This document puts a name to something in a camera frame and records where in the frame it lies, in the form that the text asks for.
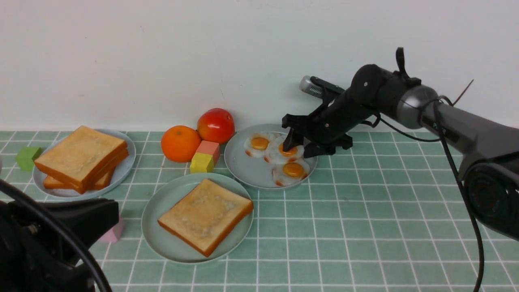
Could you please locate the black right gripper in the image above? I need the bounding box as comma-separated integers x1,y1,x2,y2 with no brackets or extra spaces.
281,64,422,159

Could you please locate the fried egg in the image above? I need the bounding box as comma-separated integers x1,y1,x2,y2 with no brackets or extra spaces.
271,159,310,187
243,132,280,159
264,135,304,164

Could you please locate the toast slice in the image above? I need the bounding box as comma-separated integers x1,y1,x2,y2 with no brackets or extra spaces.
43,169,115,191
34,126,128,187
58,149,129,194
157,178,254,258

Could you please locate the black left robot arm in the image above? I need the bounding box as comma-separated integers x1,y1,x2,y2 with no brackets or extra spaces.
0,198,119,292

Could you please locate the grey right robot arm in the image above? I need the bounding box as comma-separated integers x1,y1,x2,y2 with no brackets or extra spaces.
281,64,519,240

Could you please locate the grey plate with eggs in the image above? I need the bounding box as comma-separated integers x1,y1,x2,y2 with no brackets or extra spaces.
224,124,308,190

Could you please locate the red apple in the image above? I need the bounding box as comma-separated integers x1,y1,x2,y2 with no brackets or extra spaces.
197,108,235,144

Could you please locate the salmon pink cube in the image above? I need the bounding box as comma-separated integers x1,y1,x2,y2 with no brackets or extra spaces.
196,140,220,165

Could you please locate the yellow cube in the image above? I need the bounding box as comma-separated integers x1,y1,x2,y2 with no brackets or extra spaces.
190,152,214,174

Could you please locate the orange fruit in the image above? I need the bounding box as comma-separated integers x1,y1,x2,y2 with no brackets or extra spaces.
161,125,202,163

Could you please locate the green plate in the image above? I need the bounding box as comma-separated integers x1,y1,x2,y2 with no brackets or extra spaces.
141,173,254,265

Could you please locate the light blue bread plate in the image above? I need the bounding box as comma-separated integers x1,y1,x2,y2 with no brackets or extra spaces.
32,128,137,201

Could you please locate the green cube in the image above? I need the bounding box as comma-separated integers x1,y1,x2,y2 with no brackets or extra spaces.
15,146,43,172

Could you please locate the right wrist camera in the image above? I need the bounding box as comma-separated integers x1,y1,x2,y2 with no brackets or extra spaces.
299,75,345,99

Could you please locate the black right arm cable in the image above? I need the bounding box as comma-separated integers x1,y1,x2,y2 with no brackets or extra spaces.
361,47,485,292

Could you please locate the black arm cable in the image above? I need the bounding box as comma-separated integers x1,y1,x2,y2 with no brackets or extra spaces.
361,47,485,292
0,178,114,292

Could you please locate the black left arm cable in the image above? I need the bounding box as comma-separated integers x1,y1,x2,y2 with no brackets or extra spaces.
0,178,114,292

